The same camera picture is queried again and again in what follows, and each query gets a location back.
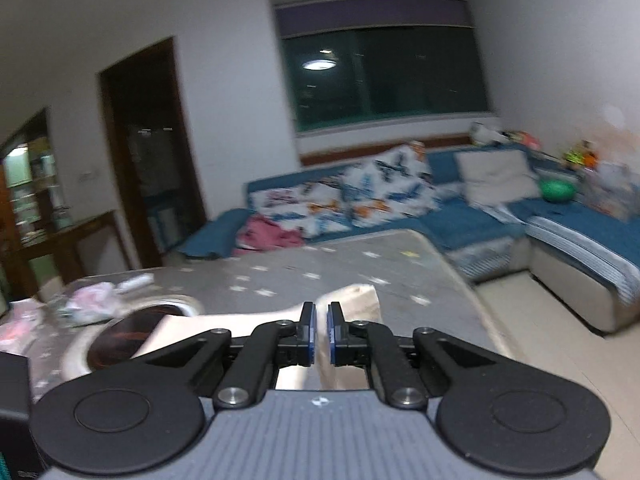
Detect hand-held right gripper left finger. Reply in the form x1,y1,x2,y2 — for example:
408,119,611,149
130,301,316,409

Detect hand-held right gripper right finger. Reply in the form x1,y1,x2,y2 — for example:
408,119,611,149
327,301,507,410

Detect beige cloth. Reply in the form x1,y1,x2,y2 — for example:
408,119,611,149
134,283,387,392

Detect grey star-print tablecloth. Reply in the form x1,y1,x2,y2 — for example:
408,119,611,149
0,229,513,411

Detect light pink garment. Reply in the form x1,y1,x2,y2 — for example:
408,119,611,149
0,299,48,357

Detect pink cloth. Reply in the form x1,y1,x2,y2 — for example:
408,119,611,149
233,215,306,256

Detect crumpled pink white plastic bag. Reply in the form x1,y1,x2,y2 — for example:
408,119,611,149
62,281,123,326

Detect dark round bowl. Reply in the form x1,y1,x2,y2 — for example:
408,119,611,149
61,296,205,380

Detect white printed blanket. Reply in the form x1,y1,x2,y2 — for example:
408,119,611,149
248,143,442,239

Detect wooden side table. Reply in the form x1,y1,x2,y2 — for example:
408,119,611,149
0,210,132,306

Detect white small packet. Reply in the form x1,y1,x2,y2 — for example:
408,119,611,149
114,273,154,294

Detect blue sofa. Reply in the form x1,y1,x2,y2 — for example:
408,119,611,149
176,144,640,333

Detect beige cushion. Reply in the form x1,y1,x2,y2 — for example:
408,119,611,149
454,149,542,208

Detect wooden cabinet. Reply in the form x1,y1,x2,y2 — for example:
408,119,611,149
0,106,68,241

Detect dark wooden door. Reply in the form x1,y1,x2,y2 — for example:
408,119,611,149
97,36,210,270

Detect white plush toy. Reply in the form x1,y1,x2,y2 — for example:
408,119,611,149
469,121,508,148

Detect window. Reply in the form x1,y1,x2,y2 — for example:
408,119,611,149
280,25,491,132

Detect blue striped sofa cover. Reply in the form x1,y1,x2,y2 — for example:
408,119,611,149
526,215,640,291

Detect green ball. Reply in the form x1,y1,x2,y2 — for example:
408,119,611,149
540,177,577,204

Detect colourful toys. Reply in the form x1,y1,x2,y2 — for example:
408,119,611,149
562,139,600,171

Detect clear plastic bag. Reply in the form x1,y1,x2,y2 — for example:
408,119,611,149
580,160,640,222

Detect purple roller blind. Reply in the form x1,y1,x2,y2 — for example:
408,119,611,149
274,0,475,37

